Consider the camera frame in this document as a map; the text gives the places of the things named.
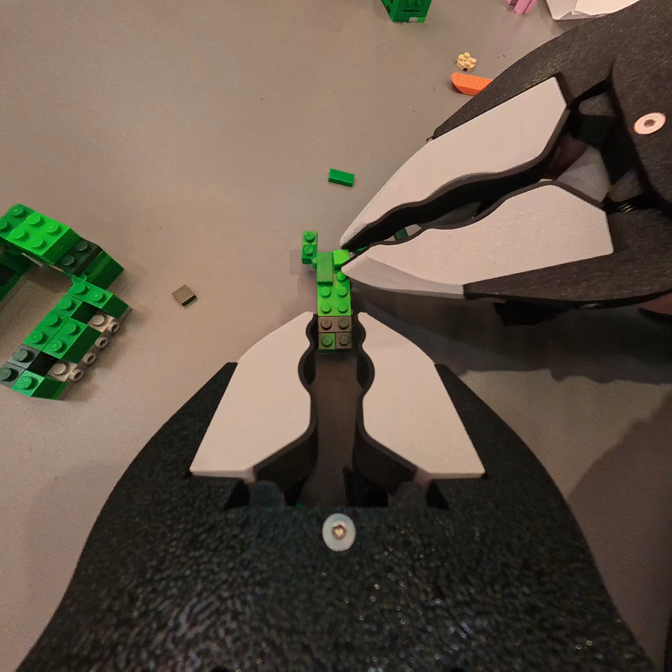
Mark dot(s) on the green rectangular tile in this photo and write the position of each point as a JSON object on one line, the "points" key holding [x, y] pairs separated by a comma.
{"points": [[341, 177]]}

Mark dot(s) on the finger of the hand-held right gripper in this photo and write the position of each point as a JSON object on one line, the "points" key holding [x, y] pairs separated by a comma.
{"points": [[472, 147], [525, 236]]}

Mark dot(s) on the dark grey square tile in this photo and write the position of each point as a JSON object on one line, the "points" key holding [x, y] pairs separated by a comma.
{"points": [[183, 295]]}

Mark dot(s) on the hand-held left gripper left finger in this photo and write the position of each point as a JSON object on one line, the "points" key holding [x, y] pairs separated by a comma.
{"points": [[262, 414]]}

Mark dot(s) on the small green tile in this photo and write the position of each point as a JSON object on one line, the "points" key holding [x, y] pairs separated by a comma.
{"points": [[341, 257]]}

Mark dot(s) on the tan round brick piece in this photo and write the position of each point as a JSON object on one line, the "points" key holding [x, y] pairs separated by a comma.
{"points": [[467, 61]]}

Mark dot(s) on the orange brick piece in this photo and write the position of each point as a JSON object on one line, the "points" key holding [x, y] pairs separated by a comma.
{"points": [[467, 84]]}

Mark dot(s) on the pink brick piece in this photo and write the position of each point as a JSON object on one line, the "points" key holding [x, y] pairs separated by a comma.
{"points": [[522, 5]]}

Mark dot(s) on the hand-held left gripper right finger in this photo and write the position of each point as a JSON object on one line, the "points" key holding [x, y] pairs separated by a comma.
{"points": [[414, 414]]}

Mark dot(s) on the grey desk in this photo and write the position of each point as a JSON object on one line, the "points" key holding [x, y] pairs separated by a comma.
{"points": [[157, 131]]}

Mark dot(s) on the large curved green brick assembly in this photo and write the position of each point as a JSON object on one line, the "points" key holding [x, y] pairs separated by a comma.
{"points": [[47, 236]]}

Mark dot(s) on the small green brick model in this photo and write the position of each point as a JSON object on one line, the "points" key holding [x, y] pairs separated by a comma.
{"points": [[407, 10]]}

